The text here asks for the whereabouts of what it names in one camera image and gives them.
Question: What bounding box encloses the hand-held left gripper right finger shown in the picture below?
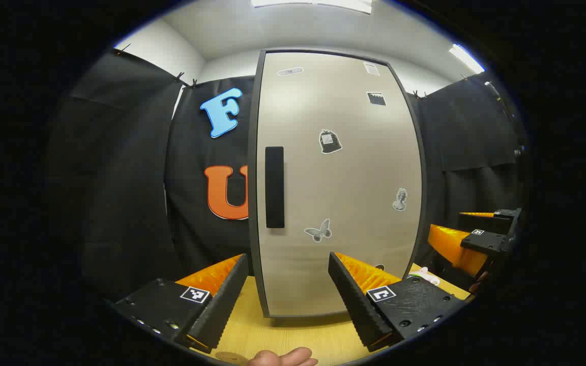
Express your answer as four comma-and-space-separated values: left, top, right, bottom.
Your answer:
328, 251, 467, 352

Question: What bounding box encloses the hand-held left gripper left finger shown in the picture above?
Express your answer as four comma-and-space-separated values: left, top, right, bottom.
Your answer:
112, 253, 250, 354

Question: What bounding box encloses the round brown coaster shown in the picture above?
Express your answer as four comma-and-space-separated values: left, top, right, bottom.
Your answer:
215, 351, 249, 366

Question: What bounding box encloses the dark grey cabinet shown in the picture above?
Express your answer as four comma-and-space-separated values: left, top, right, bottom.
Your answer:
247, 48, 428, 319

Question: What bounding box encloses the black cabinet door handle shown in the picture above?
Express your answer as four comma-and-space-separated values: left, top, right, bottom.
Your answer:
265, 146, 285, 229

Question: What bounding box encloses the green plush toy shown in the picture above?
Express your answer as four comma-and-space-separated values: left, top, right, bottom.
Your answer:
409, 267, 441, 286

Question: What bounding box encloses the black backdrop cloth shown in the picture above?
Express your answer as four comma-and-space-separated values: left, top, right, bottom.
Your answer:
49, 48, 525, 306

